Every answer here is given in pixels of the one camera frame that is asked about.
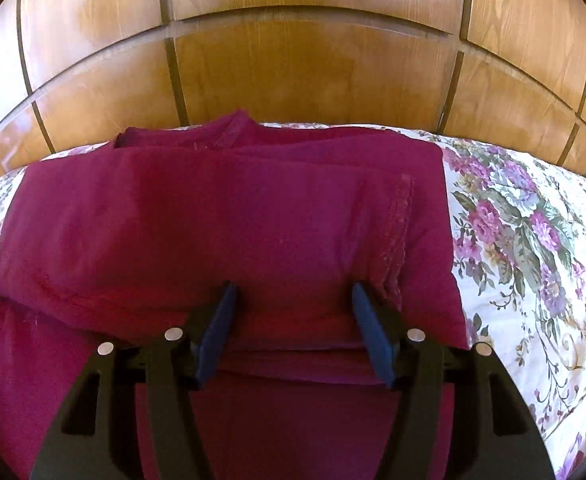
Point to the floral bedspread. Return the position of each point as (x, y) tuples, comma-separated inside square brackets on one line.
[(523, 270)]

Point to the dark red lace-trimmed top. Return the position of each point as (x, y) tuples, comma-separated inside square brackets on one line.
[(213, 240)]

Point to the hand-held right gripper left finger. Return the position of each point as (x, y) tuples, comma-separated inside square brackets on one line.
[(218, 330)]

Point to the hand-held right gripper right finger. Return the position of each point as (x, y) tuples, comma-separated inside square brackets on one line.
[(373, 340)]

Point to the wooden panelled headboard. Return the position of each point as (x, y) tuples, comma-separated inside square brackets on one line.
[(293, 50)]

